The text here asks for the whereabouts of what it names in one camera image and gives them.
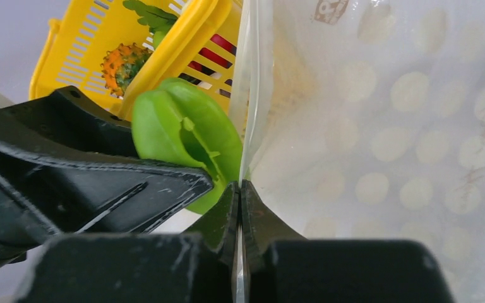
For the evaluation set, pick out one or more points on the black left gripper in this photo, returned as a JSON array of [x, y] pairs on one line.
[[68, 166]]

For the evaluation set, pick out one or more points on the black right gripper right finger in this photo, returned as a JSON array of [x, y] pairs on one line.
[[260, 227]]

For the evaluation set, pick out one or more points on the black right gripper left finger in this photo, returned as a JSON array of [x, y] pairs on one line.
[[218, 226]]

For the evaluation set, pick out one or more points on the green toy pepper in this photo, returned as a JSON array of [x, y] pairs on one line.
[[180, 124]]

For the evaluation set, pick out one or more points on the clear zip top bag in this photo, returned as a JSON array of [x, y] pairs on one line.
[[366, 119]]

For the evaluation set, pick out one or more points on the yellow plastic shopping basket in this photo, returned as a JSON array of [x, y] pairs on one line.
[[175, 31]]

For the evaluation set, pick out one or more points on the orange toy pineapple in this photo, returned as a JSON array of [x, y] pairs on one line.
[[121, 65]]

